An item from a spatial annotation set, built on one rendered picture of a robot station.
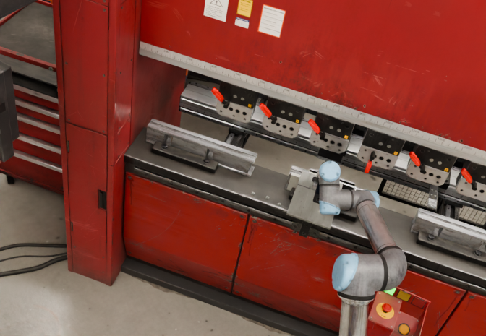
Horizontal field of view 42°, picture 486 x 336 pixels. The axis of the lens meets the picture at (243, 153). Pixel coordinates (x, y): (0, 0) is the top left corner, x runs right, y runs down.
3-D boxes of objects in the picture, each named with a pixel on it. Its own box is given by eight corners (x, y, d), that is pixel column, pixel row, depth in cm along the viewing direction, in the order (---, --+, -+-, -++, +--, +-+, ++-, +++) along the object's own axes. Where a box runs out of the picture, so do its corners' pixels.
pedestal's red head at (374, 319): (359, 334, 252) (372, 310, 240) (369, 305, 263) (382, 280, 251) (406, 357, 248) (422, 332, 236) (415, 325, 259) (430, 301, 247)
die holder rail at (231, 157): (145, 141, 283) (147, 126, 277) (151, 134, 287) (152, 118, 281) (249, 177, 277) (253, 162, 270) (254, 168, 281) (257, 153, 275)
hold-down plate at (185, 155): (150, 152, 278) (151, 147, 276) (155, 145, 282) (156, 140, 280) (214, 174, 275) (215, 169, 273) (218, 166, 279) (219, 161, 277)
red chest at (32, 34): (-4, 188, 363) (-28, 42, 296) (43, 136, 400) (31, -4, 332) (74, 216, 357) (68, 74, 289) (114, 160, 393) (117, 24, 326)
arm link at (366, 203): (424, 272, 193) (377, 182, 234) (391, 271, 191) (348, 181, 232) (414, 299, 199) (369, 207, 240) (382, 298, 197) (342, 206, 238)
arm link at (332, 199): (352, 214, 227) (351, 184, 229) (322, 213, 225) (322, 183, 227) (344, 215, 235) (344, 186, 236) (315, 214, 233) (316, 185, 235)
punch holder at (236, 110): (215, 113, 258) (220, 81, 247) (221, 101, 264) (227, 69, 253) (249, 124, 256) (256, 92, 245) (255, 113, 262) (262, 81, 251)
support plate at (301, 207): (286, 214, 248) (286, 212, 248) (301, 172, 267) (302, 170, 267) (329, 230, 246) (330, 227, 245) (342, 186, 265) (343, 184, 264)
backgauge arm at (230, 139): (212, 171, 295) (216, 150, 285) (252, 97, 341) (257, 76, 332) (228, 177, 294) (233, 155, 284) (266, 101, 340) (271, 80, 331)
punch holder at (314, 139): (307, 144, 253) (317, 112, 242) (312, 131, 259) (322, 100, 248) (343, 155, 251) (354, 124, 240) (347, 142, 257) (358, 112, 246)
